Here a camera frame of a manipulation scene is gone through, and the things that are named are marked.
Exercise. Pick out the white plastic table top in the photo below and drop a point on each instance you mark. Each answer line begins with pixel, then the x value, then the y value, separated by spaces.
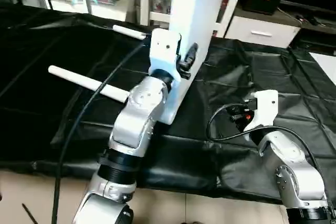
pixel 194 24

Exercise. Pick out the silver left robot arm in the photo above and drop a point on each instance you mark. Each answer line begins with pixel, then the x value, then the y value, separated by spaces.
pixel 136 124

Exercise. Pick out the white plastic table leg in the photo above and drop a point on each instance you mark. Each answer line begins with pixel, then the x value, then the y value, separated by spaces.
pixel 130 32
pixel 89 83

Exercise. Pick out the white flat board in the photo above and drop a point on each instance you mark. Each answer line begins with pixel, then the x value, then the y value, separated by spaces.
pixel 325 66

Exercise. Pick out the black tripod stand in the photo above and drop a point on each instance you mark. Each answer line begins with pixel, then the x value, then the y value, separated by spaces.
pixel 29 213

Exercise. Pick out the black work mat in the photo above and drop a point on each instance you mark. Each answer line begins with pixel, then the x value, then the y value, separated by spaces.
pixel 252 77

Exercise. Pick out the white drawer unit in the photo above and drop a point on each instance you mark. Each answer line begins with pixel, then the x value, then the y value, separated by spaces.
pixel 260 32

